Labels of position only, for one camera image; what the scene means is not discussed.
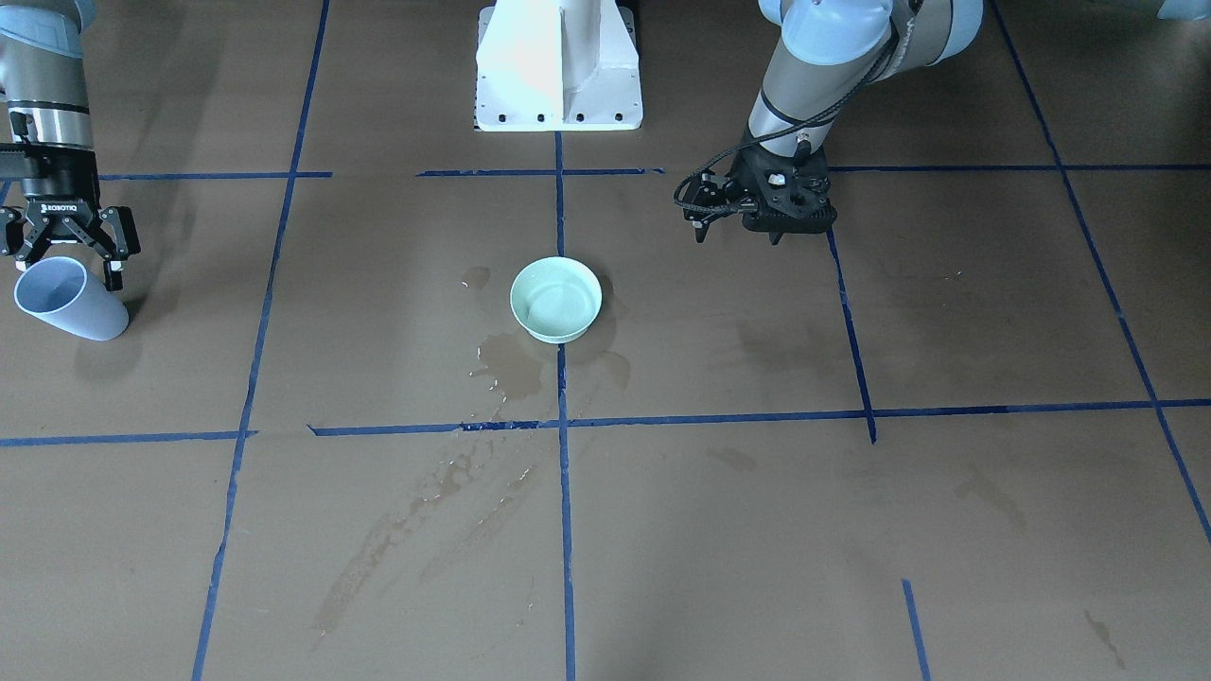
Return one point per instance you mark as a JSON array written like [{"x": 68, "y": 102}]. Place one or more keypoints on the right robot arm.
[{"x": 48, "y": 141}]

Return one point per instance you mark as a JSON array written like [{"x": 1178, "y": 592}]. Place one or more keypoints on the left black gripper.
[{"x": 737, "y": 183}]

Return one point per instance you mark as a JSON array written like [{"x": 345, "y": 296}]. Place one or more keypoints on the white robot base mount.
[{"x": 558, "y": 66}]

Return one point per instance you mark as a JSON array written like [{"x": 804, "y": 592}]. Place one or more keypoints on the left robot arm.
[{"x": 828, "y": 52}]

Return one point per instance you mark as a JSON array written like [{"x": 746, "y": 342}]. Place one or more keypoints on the grey-blue plastic cup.
[{"x": 62, "y": 292}]

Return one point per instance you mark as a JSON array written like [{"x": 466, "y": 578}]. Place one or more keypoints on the light green bowl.
[{"x": 556, "y": 299}]

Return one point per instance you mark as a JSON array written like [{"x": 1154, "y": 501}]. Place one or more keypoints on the brown paper table cover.
[{"x": 964, "y": 437}]

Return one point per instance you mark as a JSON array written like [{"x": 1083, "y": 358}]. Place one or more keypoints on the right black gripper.
[{"x": 64, "y": 192}]

